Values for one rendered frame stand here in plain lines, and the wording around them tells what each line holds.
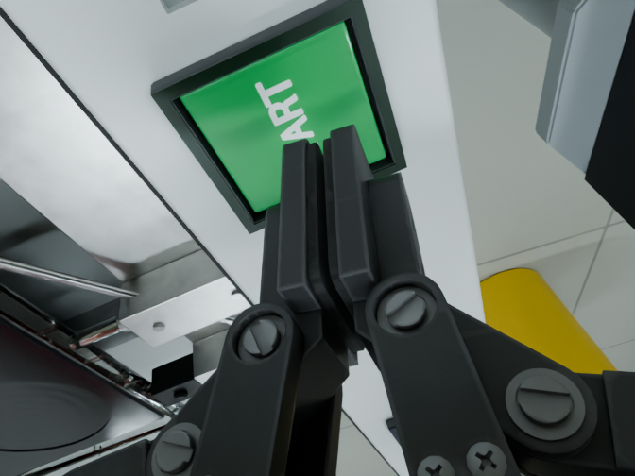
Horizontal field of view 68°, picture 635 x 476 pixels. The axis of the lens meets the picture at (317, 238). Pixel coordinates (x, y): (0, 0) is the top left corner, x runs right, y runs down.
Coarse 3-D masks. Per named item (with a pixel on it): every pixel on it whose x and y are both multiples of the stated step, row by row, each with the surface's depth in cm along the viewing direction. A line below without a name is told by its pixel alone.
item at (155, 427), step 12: (168, 420) 36; (132, 432) 37; (144, 432) 37; (156, 432) 37; (108, 444) 37; (120, 444) 37; (72, 456) 37; (84, 456) 37; (36, 468) 38; (48, 468) 38; (60, 468) 38
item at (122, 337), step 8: (104, 304) 37; (112, 304) 37; (88, 312) 37; (96, 312) 37; (104, 312) 37; (112, 312) 36; (72, 320) 37; (80, 320) 37; (88, 320) 37; (96, 320) 36; (104, 320) 36; (72, 328) 37; (80, 328) 37; (112, 336) 36; (120, 336) 36; (128, 336) 36; (136, 336) 36; (96, 344) 36; (104, 344) 36; (112, 344) 37; (120, 344) 37
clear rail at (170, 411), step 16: (0, 288) 24; (0, 304) 24; (16, 304) 25; (32, 304) 26; (16, 320) 25; (32, 320) 25; (48, 320) 26; (48, 336) 26; (64, 336) 27; (64, 352) 28; (80, 352) 28; (96, 352) 29; (96, 368) 29; (112, 368) 30; (128, 368) 32; (128, 384) 32; (144, 384) 33; (144, 400) 33
